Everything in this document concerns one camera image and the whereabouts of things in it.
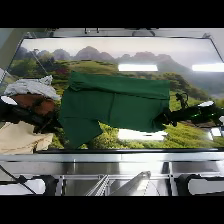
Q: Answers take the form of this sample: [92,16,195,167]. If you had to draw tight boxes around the green T-shirt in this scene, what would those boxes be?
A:
[57,71,172,150]

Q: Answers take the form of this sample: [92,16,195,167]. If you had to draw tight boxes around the brown garment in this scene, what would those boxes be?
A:
[11,93,57,117]

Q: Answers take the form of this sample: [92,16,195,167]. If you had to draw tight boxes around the white garment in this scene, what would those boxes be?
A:
[3,74,62,102]

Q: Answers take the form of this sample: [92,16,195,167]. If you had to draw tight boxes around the silver frame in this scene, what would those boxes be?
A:
[0,28,224,197]

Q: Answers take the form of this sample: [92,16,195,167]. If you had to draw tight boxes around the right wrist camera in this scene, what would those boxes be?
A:
[175,92,190,110]

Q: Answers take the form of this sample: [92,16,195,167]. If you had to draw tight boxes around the black cable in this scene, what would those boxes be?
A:
[0,164,38,195]

